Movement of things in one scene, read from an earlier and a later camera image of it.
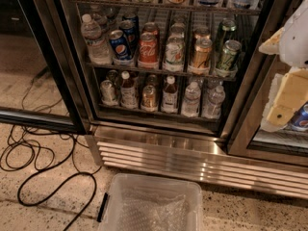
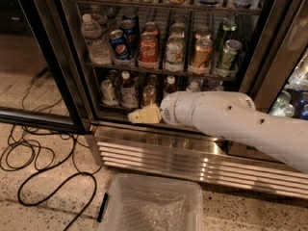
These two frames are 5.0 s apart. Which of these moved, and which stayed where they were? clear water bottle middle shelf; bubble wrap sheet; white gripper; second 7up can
Moved: white gripper
Stayed: clear water bottle middle shelf; bubble wrap sheet; second 7up can
